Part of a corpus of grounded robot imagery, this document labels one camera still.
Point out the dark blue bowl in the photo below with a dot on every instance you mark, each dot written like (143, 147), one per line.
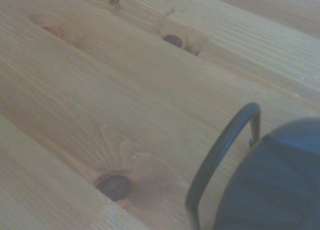
(275, 180)

